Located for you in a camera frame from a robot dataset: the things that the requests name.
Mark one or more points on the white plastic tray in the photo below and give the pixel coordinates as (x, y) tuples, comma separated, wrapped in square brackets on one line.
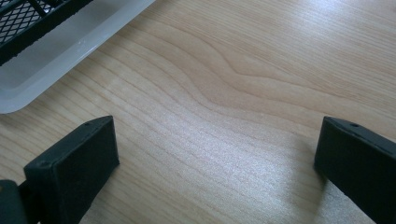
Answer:
[(59, 51)]

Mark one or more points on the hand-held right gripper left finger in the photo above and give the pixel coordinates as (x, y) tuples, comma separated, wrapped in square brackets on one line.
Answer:
[(73, 169)]

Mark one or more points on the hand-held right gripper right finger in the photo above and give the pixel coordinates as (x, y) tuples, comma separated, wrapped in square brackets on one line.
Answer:
[(361, 165)]

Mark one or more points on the black metal mesh rack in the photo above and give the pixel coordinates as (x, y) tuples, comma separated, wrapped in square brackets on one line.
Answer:
[(28, 21)]

